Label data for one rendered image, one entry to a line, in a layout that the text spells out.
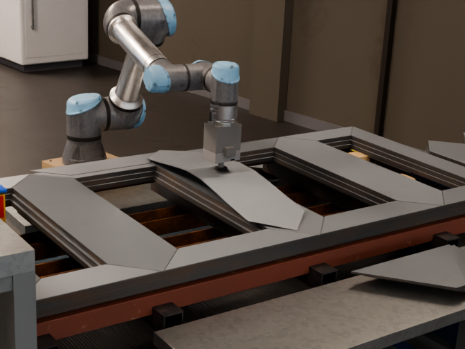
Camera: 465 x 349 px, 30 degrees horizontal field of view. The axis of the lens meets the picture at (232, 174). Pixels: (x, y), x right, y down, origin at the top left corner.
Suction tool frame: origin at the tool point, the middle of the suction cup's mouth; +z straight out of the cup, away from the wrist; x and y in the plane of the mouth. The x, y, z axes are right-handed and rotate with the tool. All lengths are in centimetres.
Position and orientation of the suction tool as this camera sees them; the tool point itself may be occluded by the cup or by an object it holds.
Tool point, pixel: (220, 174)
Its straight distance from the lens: 244.1
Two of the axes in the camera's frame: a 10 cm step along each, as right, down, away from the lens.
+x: -5.8, -2.9, 7.6
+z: -0.5, 9.5, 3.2
